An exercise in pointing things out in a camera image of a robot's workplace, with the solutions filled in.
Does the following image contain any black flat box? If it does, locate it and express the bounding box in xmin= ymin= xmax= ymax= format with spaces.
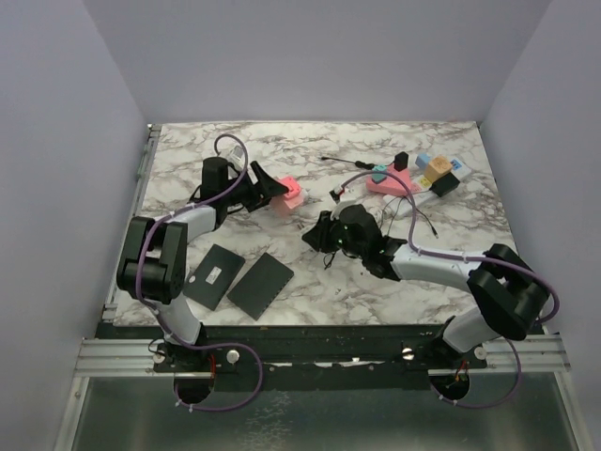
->
xmin=227 ymin=253 xmax=294 ymax=320
xmin=183 ymin=244 xmax=245 ymax=311

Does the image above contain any thin black cable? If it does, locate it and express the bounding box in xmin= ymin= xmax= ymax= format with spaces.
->
xmin=321 ymin=194 xmax=440 ymax=272

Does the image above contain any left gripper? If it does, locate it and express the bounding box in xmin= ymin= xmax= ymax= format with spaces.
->
xmin=221 ymin=161 xmax=286 ymax=211

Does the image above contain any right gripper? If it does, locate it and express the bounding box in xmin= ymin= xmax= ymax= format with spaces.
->
xmin=303 ymin=209 xmax=366 ymax=260

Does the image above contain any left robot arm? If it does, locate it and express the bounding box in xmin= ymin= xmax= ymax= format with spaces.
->
xmin=116 ymin=157 xmax=289 ymax=371

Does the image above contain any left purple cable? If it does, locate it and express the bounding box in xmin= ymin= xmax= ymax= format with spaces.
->
xmin=133 ymin=133 xmax=264 ymax=414

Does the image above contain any left black flat box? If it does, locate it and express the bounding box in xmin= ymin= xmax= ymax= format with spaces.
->
xmin=183 ymin=244 xmax=245 ymax=311

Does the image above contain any orange tan plug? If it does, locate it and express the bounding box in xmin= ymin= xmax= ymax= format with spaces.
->
xmin=424 ymin=156 xmax=453 ymax=183

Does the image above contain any white power strip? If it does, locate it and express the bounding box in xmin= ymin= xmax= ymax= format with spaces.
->
xmin=383 ymin=158 xmax=472 ymax=216

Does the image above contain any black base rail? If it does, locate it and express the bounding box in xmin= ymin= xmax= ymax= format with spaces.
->
xmin=76 ymin=324 xmax=551 ymax=393

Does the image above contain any teal charger plug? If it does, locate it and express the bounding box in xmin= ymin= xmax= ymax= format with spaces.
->
xmin=371 ymin=173 xmax=387 ymax=184

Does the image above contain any pink cube socket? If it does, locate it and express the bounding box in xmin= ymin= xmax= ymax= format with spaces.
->
xmin=279 ymin=190 xmax=307 ymax=212

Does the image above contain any right black flat box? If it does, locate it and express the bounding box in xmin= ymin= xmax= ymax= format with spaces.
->
xmin=227 ymin=253 xmax=294 ymax=320

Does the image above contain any light blue plug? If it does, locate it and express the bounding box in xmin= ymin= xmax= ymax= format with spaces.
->
xmin=415 ymin=153 xmax=431 ymax=170

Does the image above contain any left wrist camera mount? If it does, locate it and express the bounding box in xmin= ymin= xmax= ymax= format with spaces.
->
xmin=226 ymin=145 xmax=246 ymax=171

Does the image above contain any small black charger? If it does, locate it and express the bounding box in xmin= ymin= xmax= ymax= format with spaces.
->
xmin=393 ymin=151 xmax=408 ymax=172

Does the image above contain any pink triangular power strip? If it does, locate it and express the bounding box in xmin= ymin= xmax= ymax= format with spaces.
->
xmin=365 ymin=169 xmax=414 ymax=196

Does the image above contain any large black adapter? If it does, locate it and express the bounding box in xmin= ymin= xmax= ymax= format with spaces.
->
xmin=430 ymin=172 xmax=460 ymax=197

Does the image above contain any black screwdriver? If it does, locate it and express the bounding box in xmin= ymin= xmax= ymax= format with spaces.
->
xmin=320 ymin=156 xmax=375 ymax=170

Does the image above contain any pink square plug adapter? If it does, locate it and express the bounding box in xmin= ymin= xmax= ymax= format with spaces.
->
xmin=278 ymin=176 xmax=301 ymax=200

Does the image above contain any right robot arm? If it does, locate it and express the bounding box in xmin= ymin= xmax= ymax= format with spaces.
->
xmin=302 ymin=205 xmax=550 ymax=367

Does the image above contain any purple cable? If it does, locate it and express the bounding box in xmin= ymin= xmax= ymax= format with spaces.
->
xmin=133 ymin=133 xmax=264 ymax=414
xmin=331 ymin=169 xmax=561 ymax=410

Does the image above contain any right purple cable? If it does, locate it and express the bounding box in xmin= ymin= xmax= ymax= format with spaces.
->
xmin=331 ymin=169 xmax=561 ymax=410

